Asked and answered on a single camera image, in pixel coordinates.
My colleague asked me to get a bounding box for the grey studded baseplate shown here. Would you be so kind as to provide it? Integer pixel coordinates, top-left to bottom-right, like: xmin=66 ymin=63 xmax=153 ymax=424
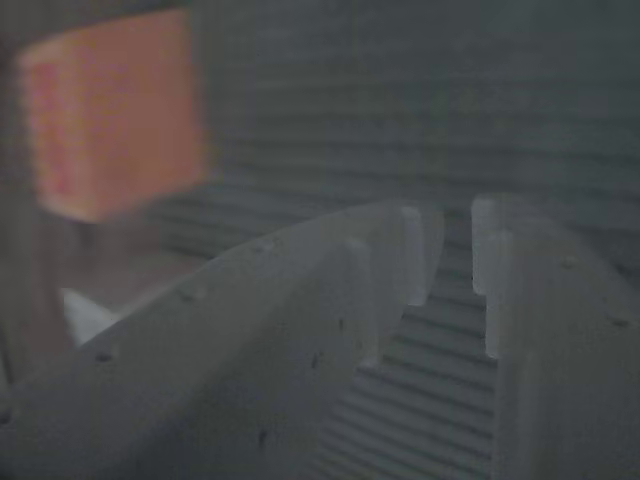
xmin=144 ymin=0 xmax=640 ymax=480

